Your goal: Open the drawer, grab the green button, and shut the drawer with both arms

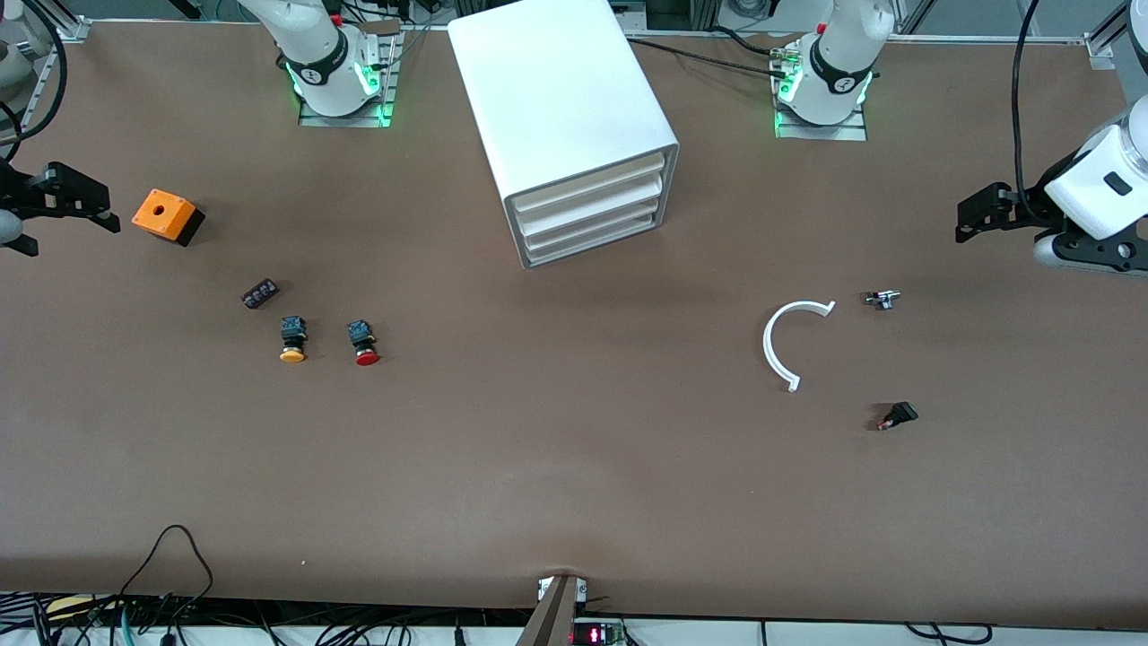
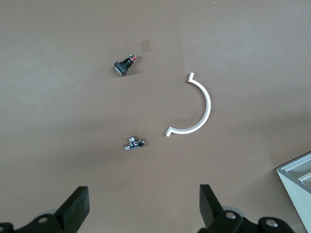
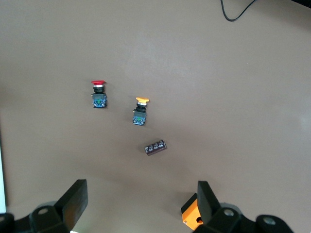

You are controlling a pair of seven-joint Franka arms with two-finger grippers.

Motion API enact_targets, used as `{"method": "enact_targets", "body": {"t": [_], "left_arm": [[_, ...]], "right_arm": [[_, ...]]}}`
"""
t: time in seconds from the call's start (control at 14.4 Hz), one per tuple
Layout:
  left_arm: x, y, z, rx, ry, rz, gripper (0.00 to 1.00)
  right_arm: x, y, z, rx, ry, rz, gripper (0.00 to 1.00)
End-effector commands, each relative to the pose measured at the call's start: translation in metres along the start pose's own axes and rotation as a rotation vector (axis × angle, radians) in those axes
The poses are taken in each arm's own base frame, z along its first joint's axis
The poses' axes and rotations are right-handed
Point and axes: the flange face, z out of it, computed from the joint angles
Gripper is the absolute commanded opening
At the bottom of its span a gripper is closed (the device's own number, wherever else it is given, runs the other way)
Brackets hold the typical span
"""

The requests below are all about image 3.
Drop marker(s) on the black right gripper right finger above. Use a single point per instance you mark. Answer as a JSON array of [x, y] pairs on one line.
[[206, 201]]

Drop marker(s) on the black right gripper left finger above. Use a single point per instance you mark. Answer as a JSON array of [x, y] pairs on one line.
[[73, 201]]

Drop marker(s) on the white drawer cabinet housing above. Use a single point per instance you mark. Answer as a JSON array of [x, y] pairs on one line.
[[2, 182]]

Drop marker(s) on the red mushroom push button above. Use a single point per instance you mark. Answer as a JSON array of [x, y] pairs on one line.
[[99, 93]]

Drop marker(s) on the yellow mushroom push button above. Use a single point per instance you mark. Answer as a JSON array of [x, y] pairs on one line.
[[141, 110]]

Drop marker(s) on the orange button enclosure box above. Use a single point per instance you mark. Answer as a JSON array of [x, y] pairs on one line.
[[190, 213]]

